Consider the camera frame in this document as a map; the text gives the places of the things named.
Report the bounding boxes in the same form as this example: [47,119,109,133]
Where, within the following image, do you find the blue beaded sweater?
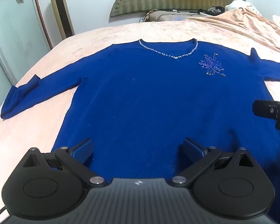
[0,38,280,180]

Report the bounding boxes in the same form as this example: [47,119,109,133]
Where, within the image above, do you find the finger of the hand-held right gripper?
[252,99,280,131]

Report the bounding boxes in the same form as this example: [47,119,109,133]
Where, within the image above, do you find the gold tower fan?
[48,0,75,40]

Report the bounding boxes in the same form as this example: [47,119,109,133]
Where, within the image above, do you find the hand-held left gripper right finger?
[171,138,259,187]

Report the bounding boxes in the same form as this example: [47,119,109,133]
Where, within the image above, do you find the black clothes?
[197,6,225,17]

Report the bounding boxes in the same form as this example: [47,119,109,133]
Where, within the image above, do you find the white wardrobe with flower stickers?
[0,0,54,85]

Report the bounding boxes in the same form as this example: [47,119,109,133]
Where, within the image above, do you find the pink bed sheet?
[0,20,280,224]

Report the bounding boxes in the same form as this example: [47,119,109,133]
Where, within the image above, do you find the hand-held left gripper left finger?
[22,138,108,187]

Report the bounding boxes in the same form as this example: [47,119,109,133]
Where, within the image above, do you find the brown pillow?
[143,9,201,22]

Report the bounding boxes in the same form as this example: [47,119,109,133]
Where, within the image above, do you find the peach blanket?
[181,6,280,52]

